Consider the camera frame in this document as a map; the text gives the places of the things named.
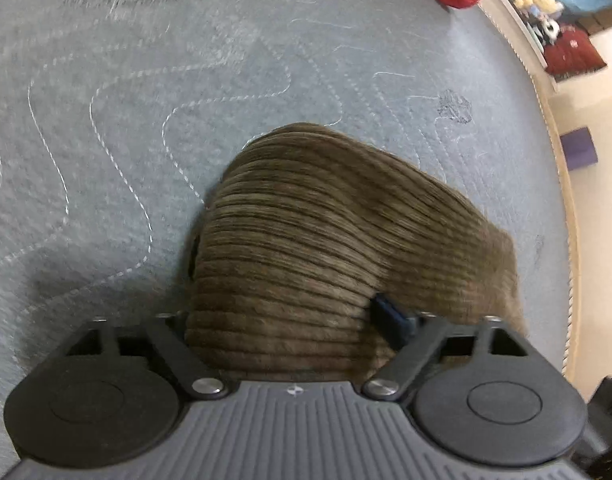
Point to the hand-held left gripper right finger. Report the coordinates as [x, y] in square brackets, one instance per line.
[388, 317]

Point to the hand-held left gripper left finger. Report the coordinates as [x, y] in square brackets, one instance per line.
[178, 355]

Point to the grey quilted mat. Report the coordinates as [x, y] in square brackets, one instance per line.
[136, 110]

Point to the purple box on floor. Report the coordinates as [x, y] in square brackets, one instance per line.
[579, 149]

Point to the light wooden bed frame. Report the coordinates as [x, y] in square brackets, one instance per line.
[551, 125]

